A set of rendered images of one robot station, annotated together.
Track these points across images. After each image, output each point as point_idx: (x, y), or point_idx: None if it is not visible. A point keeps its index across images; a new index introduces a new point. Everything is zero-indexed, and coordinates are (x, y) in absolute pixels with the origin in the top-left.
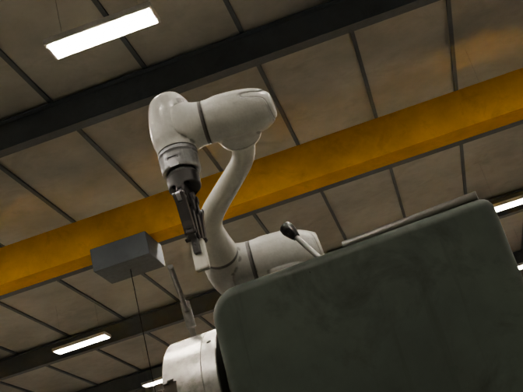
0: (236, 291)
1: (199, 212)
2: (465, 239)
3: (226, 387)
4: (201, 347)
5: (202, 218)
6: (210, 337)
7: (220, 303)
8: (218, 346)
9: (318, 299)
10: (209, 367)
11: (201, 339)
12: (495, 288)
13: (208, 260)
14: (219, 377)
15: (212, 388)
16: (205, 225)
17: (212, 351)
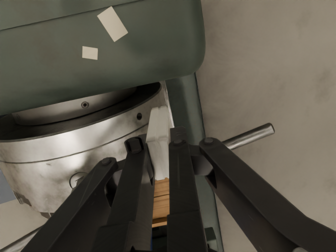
0: (202, 17)
1: (117, 223)
2: None
3: (145, 87)
4: (146, 122)
5: (53, 239)
6: (130, 119)
7: (205, 51)
8: (136, 102)
9: None
10: (161, 99)
11: (131, 134)
12: None
13: (152, 114)
14: (158, 87)
15: (163, 93)
16: (50, 218)
17: (151, 101)
